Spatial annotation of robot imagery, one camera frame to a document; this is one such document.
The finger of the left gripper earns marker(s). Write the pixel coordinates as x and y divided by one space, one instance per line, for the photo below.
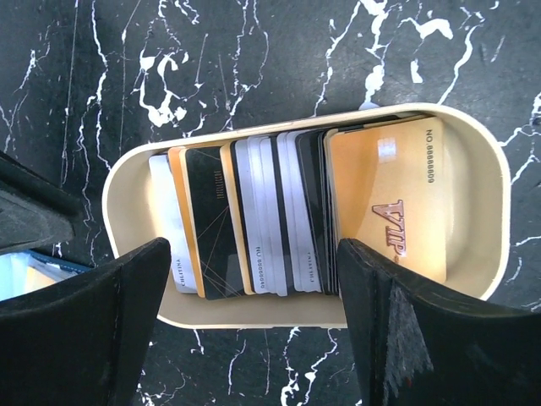
34 212

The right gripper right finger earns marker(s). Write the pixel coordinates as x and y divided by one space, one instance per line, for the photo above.
417 342

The blue leather card holder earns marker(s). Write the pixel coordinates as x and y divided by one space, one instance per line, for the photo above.
28 271

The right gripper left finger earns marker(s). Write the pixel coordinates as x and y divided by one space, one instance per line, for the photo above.
83 341

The stack of credit cards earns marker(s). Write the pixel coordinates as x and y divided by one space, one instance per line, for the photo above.
265 214

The beige oval card tray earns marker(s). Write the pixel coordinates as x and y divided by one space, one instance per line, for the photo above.
477 199

